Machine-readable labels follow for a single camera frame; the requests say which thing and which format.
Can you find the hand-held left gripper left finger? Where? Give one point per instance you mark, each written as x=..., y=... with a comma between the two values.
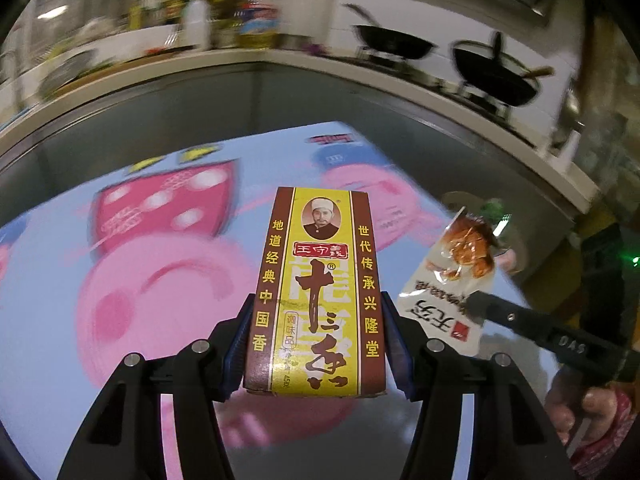
x=237, y=355

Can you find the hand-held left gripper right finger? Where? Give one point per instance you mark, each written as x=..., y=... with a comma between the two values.
x=397, y=355

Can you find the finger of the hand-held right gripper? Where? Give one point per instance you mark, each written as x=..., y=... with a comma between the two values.
x=550, y=340

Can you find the white orange snack wrapper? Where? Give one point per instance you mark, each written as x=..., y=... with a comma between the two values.
x=445, y=300

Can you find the brown yellow spice box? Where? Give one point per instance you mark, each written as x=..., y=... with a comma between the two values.
x=315, y=285

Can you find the beige trash bin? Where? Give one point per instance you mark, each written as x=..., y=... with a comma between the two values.
x=455, y=201

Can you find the person's right forearm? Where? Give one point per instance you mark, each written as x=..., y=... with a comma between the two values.
x=615, y=445

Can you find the person's right hand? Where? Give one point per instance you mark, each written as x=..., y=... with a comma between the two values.
x=595, y=402

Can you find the cartoon pig printed blanket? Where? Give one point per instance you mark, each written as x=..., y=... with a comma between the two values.
x=125, y=285

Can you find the gas stove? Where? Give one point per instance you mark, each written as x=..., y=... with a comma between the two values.
x=480, y=105

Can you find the black pot with glass lid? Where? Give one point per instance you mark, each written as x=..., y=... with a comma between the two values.
x=495, y=80

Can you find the kitchen counter with grey cabinets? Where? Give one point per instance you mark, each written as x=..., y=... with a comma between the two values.
x=300, y=95

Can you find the black wok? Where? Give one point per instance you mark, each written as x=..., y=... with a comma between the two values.
x=395, y=42

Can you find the yellow cooking oil bottle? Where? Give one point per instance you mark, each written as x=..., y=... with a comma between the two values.
x=257, y=27

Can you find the white plastic jug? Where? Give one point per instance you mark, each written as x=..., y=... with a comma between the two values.
x=196, y=25

